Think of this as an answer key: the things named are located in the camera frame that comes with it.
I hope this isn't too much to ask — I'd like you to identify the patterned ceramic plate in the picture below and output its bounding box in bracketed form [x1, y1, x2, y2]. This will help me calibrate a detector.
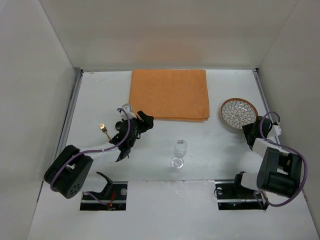
[220, 98, 258, 130]

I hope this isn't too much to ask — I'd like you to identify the orange cloth placemat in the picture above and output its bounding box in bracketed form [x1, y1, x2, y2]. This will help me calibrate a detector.
[129, 69, 210, 122]

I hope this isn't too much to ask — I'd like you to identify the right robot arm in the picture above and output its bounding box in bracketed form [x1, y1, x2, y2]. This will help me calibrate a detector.
[234, 116, 306, 200]

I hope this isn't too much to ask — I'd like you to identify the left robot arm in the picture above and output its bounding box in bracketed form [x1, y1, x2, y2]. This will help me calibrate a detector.
[43, 106, 155, 199]

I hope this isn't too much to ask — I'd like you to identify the clear wine glass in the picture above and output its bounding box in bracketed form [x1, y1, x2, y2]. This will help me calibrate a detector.
[170, 140, 188, 170]

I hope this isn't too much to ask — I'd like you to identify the gold fork green handle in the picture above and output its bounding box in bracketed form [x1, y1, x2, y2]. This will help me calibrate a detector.
[99, 123, 112, 141]

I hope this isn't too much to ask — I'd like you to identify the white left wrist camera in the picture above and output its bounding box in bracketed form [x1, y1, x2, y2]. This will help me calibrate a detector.
[120, 103, 136, 119]

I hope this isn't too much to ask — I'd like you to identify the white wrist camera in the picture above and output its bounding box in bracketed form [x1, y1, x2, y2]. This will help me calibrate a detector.
[120, 103, 136, 119]
[268, 121, 282, 137]

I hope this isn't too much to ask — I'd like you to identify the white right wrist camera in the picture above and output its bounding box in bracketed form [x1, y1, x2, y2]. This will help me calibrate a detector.
[268, 121, 282, 137]

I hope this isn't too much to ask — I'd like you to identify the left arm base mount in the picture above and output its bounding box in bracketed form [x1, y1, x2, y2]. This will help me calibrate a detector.
[79, 181, 128, 212]

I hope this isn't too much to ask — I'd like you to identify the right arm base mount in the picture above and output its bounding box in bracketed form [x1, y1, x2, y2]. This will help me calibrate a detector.
[213, 179, 269, 211]

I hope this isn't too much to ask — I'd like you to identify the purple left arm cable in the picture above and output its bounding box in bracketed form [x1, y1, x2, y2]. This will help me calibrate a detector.
[49, 107, 133, 206]

